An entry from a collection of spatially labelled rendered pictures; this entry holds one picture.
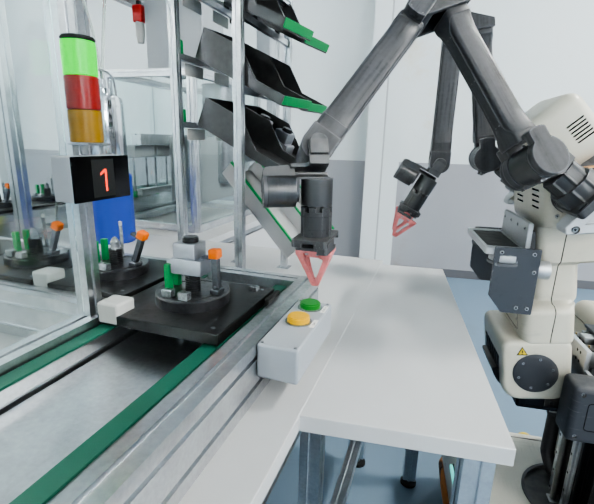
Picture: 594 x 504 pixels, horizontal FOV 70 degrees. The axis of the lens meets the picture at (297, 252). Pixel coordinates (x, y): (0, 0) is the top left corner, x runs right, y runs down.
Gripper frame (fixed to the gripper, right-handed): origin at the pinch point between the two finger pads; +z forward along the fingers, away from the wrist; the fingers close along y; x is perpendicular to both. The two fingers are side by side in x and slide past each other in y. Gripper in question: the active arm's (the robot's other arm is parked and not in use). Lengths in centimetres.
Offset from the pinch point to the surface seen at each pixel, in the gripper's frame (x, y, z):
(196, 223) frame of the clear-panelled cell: -78, -88, 11
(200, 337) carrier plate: -13.9, 19.0, 4.9
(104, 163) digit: -31.5, 16.3, -22.1
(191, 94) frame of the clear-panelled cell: -78, -89, -43
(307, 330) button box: 1.6, 10.3, 5.2
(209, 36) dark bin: -35, -26, -50
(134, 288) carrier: -36.7, 5.9, 3.7
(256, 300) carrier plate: -10.9, 3.0, 4.2
